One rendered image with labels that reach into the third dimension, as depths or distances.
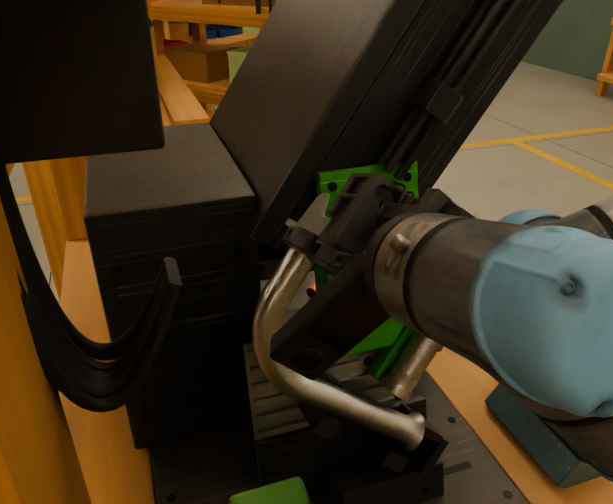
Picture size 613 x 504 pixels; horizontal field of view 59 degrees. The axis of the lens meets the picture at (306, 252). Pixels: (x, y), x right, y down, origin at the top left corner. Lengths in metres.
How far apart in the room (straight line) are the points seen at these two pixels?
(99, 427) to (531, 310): 0.71
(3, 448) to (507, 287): 0.25
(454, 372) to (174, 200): 0.52
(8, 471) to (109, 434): 0.53
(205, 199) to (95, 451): 0.40
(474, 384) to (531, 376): 0.64
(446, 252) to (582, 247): 0.07
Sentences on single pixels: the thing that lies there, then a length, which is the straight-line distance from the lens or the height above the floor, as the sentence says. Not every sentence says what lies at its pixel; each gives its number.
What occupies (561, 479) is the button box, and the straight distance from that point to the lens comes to 0.77.
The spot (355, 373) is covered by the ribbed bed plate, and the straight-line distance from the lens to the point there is 0.67.
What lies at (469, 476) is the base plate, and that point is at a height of 0.90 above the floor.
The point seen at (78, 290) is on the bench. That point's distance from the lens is 1.17.
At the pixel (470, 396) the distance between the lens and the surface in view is 0.86.
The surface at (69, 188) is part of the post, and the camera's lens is 1.32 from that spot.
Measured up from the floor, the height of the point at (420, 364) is 1.07.
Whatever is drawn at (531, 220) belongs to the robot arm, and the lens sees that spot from 0.45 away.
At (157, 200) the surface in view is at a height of 1.24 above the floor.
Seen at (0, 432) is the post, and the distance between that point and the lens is 0.31.
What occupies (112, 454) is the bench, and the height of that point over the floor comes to 0.88.
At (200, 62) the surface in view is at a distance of 3.66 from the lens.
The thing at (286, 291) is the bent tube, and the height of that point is 1.18.
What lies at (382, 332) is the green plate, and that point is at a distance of 0.63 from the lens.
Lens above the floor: 1.47
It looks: 29 degrees down
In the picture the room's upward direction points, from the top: straight up
